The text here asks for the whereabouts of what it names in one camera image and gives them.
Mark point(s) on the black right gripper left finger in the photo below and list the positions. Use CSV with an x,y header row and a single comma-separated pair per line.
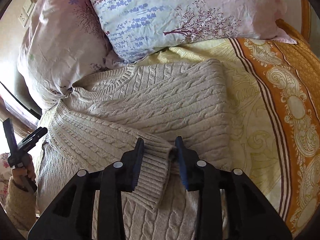
x,y
70,214

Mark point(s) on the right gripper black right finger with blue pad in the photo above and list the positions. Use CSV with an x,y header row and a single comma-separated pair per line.
x,y
230,205

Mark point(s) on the beige cable knit sweater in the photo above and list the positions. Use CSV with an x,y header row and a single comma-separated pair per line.
x,y
107,112

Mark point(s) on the cream fleece sleeve forearm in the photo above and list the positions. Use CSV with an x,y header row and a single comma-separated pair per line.
x,y
20,207

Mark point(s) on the person's left hand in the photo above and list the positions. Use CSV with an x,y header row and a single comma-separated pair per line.
x,y
19,172

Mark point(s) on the floral pajama cloth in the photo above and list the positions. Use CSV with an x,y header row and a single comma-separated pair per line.
x,y
5,174

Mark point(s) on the pink floral pillow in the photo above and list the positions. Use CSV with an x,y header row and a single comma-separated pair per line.
x,y
63,44

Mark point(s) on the yellow orange patterned bedspread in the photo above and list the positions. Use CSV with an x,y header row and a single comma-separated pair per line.
x,y
273,91

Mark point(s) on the white floral pillow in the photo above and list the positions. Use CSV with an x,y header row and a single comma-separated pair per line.
x,y
138,28

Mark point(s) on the wooden window frame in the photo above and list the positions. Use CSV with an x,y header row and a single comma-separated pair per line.
x,y
21,127

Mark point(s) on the white wall switch socket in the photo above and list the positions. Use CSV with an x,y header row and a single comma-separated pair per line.
x,y
26,11

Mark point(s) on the wooden headboard frame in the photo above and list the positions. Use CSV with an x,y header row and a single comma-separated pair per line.
x,y
309,21

